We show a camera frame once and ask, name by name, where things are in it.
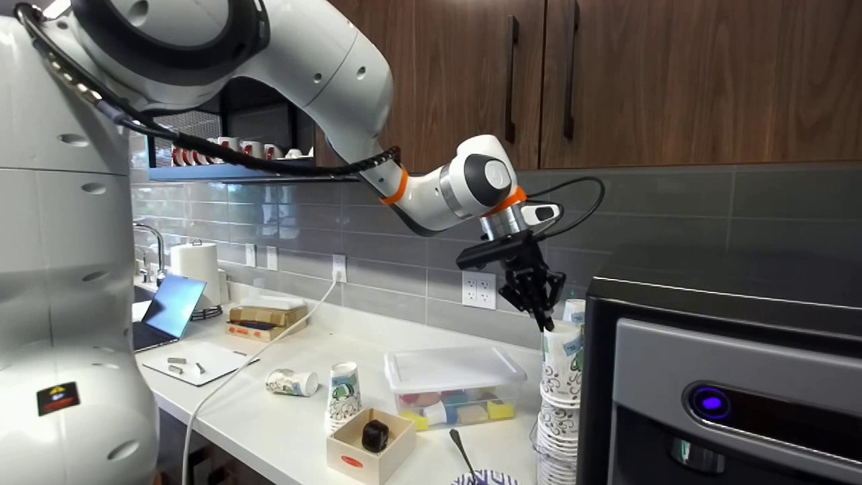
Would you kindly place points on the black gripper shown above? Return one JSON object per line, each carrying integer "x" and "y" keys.
{"x": 526, "y": 280}

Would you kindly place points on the metal faucet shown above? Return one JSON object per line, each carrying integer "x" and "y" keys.
{"x": 157, "y": 235}

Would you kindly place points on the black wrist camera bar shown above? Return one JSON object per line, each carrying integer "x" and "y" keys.
{"x": 489, "y": 255}

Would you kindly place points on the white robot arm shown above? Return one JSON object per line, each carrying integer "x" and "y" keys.
{"x": 312, "y": 64}

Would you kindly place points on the white paper sheet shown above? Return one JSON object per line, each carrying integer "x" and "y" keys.
{"x": 196, "y": 366}

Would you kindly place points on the blue wall shelf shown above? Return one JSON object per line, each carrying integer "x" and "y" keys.
{"x": 225, "y": 175}

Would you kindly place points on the white wall switch plate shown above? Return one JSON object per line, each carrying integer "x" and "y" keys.
{"x": 267, "y": 258}

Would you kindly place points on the patterned paper cups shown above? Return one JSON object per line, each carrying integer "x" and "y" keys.
{"x": 560, "y": 352}

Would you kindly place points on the blue laptop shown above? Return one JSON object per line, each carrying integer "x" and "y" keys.
{"x": 175, "y": 305}

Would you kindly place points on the clear plastic lidded container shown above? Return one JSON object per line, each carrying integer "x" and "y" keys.
{"x": 448, "y": 373}

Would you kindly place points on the small black object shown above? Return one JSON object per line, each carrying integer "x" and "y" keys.
{"x": 374, "y": 437}

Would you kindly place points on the small white wall outlet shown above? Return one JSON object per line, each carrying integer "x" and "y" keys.
{"x": 338, "y": 268}

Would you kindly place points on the black coffee machine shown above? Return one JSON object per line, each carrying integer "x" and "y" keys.
{"x": 716, "y": 386}

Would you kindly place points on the blue patterned paper bowl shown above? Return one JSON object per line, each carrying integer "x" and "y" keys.
{"x": 486, "y": 478}

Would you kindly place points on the red yellow robot sticker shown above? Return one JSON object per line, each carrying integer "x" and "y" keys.
{"x": 56, "y": 398}

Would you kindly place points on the white paper towel roll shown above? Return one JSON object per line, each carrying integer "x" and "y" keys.
{"x": 196, "y": 272}

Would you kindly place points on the upright patterned paper cup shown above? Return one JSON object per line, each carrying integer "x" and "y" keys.
{"x": 342, "y": 400}

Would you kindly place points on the patterned paper cup pile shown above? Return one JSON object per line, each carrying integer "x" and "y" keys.
{"x": 557, "y": 422}

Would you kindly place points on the tall paper cup stack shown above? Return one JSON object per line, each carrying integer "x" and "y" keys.
{"x": 574, "y": 313}

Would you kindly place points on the metal spoon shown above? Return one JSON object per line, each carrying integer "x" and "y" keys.
{"x": 460, "y": 455}

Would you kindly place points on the brown wooden cabinet door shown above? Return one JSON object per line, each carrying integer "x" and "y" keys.
{"x": 448, "y": 83}
{"x": 716, "y": 83}

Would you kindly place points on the wooden box with red mark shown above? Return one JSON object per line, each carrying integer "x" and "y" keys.
{"x": 353, "y": 463}

